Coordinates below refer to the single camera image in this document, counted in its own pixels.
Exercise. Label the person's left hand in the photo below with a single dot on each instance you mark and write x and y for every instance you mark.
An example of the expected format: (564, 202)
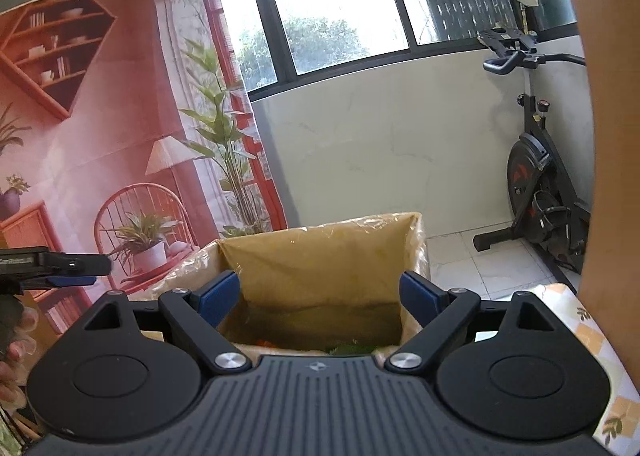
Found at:
(17, 356)

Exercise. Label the black exercise bike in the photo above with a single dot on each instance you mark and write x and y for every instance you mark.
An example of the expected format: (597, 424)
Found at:
(530, 175)

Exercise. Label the plastic-lined cardboard box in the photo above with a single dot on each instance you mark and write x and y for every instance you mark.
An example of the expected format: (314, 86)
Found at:
(320, 266)

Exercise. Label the checkered floral tablecloth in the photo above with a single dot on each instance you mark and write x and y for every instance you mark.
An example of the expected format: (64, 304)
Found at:
(595, 336)

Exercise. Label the green snack packet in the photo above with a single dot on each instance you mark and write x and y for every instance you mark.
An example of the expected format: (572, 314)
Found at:
(350, 349)

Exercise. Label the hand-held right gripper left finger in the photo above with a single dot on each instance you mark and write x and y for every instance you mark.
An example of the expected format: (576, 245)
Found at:
(220, 296)

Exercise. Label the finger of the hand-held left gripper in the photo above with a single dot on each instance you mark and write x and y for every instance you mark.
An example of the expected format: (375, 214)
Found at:
(70, 281)
(80, 263)

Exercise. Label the printed room backdrop cloth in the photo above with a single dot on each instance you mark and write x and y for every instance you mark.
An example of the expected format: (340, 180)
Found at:
(100, 135)

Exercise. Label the orange snack packet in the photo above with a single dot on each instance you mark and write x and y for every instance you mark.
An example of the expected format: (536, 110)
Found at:
(266, 343)

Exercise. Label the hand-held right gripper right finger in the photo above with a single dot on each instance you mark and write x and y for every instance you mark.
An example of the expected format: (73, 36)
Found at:
(422, 297)

